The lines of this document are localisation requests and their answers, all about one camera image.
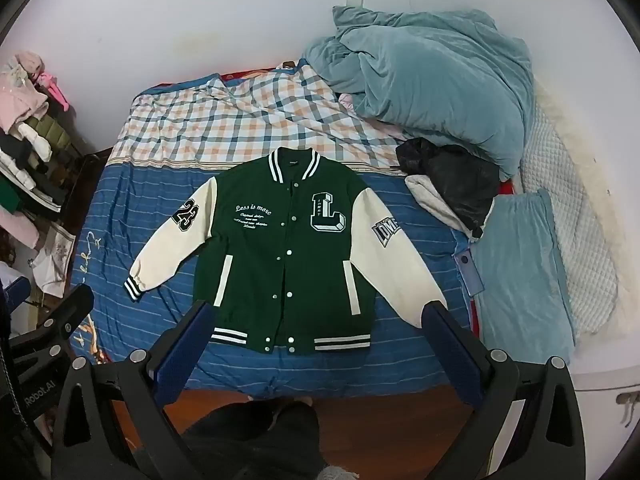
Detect grey hoodie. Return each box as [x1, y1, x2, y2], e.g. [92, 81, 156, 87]
[404, 174, 481, 241]

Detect green varsity jacket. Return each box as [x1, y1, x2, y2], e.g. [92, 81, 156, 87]
[124, 147, 448, 356]

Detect white quilted mattress pad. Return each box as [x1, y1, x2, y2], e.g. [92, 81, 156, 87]
[520, 95, 621, 341]

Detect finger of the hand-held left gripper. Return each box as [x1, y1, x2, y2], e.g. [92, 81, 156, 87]
[42, 284, 96, 348]

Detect teal pillow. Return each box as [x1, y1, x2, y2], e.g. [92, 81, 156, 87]
[470, 189, 576, 366]

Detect pile of clothes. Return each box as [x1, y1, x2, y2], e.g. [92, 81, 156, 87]
[0, 51, 83, 251]

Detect white fluffy blanket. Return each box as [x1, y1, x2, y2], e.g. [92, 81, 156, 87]
[535, 80, 636, 331]

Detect blue phone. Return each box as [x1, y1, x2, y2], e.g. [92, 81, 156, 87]
[452, 249, 486, 297]

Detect white printed bag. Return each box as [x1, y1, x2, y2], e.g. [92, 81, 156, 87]
[30, 222, 76, 298]

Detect plaid bed sheet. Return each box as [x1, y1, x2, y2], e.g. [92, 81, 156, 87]
[107, 65, 416, 176]

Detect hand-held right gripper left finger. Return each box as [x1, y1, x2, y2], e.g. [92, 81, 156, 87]
[50, 300, 221, 480]

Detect black jacket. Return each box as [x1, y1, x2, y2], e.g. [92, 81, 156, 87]
[395, 137, 501, 238]

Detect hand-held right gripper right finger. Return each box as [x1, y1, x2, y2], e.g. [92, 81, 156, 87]
[420, 300, 588, 480]

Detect person's legs in dark pants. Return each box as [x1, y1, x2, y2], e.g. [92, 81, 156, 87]
[180, 400, 321, 480]

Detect blue striped bed sheet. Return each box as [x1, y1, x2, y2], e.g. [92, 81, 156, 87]
[70, 160, 481, 401]

